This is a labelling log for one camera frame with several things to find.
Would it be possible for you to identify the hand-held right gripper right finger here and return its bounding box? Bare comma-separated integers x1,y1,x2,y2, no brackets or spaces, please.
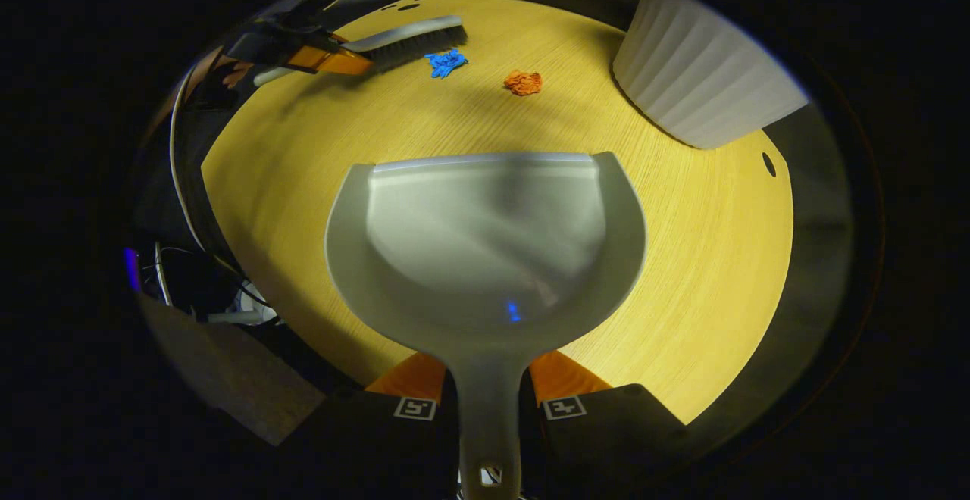
520,350,687,500

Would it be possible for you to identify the orange paper trash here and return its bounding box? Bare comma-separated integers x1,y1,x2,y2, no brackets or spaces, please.
504,70,544,97

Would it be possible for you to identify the white dustpan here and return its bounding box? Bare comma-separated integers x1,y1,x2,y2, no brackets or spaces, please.
325,152,648,500

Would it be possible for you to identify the black cable bundle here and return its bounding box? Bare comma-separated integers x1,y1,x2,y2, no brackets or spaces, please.
125,241,283,327

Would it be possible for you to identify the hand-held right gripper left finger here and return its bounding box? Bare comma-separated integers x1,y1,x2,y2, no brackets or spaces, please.
279,352,461,500

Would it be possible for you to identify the grey brown board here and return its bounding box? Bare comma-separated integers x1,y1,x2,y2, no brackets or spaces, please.
140,294,327,446

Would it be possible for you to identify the wooden desktop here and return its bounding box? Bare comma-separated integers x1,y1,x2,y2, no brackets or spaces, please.
201,0,795,425

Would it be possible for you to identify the blue paper trash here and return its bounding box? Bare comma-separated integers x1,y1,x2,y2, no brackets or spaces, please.
424,48,470,80

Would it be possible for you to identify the white ribbed garbage bin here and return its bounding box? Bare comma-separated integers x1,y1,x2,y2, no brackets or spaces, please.
612,0,810,150

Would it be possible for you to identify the small white broom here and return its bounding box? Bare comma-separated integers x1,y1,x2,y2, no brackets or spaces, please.
254,15,468,88

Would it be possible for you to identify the white cable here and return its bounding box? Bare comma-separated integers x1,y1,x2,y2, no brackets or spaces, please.
169,67,222,260

